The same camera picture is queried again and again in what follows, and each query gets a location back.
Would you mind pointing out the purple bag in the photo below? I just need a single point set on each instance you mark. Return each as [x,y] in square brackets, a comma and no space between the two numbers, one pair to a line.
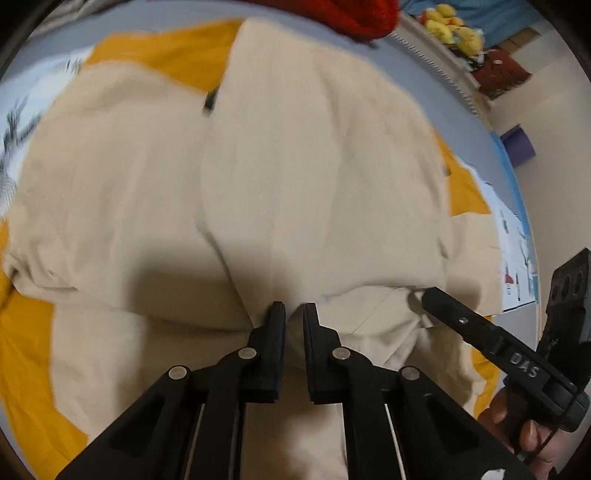
[519,144]

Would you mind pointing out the red folded quilt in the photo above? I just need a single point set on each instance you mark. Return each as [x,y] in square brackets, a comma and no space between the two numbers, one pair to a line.
[360,14]

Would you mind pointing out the person's right hand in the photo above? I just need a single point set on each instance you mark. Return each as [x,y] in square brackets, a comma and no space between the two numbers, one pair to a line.
[508,422]

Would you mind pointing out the beige and yellow hooded jacket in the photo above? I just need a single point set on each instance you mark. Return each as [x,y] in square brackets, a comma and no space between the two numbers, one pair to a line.
[300,184]

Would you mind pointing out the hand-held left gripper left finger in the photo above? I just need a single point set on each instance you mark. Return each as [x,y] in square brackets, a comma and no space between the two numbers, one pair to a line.
[272,337]

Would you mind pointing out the dark red cushion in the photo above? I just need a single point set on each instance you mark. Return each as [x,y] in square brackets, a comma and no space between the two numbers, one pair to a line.
[503,71]

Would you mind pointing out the white bay window ledge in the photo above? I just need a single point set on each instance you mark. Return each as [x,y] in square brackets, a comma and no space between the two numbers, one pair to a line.
[455,76]

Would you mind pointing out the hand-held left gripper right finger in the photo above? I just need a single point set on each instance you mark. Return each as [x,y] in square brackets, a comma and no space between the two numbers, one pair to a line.
[315,337]

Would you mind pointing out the yellow duck plush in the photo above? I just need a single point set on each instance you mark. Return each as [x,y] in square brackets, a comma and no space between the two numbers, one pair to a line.
[438,21]

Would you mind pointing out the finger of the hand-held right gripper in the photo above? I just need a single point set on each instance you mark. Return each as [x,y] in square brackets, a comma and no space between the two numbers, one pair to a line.
[570,295]
[452,314]

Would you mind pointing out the yellow bear plush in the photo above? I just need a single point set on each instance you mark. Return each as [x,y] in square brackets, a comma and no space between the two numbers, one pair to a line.
[468,39]

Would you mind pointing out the blue curtain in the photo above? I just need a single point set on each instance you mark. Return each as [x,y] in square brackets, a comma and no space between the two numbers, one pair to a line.
[503,18]

